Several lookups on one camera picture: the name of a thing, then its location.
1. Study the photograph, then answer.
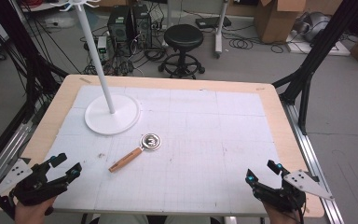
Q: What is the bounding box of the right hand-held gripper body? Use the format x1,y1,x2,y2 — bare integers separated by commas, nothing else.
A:
252,169,336,215

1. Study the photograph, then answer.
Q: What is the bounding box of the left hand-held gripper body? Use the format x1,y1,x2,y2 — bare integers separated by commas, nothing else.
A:
0,158,70,219

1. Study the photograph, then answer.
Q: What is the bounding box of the metal strainer spoon wooden handle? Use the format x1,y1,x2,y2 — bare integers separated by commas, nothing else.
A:
107,133,162,174

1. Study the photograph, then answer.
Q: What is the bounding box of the white hook rack stand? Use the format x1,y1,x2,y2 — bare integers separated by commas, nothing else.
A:
48,0,142,136

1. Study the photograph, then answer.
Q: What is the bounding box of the person's right hand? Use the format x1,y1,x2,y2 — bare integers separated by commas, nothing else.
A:
261,201,303,224

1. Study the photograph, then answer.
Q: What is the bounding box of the person's left hand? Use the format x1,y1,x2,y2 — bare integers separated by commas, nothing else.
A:
13,196,58,224

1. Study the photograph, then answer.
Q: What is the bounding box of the white grid mat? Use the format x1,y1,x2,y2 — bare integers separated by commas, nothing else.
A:
51,85,282,217

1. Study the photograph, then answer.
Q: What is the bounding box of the small silver power box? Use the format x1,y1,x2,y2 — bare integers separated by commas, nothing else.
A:
96,35,108,62

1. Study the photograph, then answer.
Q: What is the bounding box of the white flat board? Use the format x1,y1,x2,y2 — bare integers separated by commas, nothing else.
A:
284,30,352,57

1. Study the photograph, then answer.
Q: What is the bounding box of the black computer tower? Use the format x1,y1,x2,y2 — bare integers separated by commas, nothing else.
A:
106,5,134,51
131,3,154,49

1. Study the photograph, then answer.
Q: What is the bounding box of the large open cardboard box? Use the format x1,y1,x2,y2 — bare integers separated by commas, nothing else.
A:
254,0,308,44

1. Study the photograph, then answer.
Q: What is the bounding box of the grey round appliance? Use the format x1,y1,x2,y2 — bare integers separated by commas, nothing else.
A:
294,11,332,43

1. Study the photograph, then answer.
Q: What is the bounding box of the black round stool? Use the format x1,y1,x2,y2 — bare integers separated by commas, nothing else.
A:
158,23,206,80

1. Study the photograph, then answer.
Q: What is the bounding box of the flat black device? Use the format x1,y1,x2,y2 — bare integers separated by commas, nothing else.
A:
195,15,233,30

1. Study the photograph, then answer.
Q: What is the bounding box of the aluminium rail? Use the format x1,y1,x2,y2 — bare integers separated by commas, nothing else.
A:
281,100,345,224
0,121,34,204

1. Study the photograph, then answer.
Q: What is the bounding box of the black metal frame stand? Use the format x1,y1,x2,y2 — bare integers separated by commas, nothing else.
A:
272,0,358,135

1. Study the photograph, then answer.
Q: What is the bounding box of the black frame with cables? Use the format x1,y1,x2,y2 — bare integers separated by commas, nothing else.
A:
0,0,70,176

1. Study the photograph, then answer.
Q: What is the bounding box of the coiled black cable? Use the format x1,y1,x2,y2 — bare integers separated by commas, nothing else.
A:
227,36,256,50

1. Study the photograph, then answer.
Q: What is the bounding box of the white rolling stand post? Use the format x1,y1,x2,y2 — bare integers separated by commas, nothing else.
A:
213,0,231,60

